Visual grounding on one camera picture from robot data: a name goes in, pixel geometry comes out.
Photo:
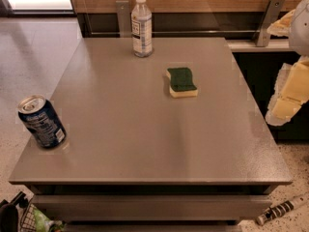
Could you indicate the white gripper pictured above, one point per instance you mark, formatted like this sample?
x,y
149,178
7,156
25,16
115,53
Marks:
x,y
300,29

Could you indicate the clear blue plastic water bottle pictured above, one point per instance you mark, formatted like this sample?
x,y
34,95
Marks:
x,y
141,29

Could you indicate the blue pepsi can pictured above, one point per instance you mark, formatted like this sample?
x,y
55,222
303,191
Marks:
x,y
40,118

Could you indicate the green and yellow sponge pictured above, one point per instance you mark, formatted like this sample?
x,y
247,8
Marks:
x,y
181,83

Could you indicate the black and white striped tool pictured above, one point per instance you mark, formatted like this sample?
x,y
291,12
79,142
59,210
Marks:
x,y
280,210

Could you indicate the grey cabinet drawer front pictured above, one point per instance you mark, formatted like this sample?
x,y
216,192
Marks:
x,y
151,207

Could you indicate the black object at floor corner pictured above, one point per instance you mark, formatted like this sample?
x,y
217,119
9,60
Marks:
x,y
9,214

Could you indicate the right metal wall bracket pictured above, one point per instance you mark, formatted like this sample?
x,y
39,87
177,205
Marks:
x,y
272,11

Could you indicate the metal wall bracket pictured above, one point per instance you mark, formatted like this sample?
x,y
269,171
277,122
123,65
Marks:
x,y
123,15
272,11

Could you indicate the left metal wall bracket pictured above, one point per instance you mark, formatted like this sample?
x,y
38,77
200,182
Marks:
x,y
123,15

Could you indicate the wire basket with green bag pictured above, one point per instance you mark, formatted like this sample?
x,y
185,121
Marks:
x,y
33,220

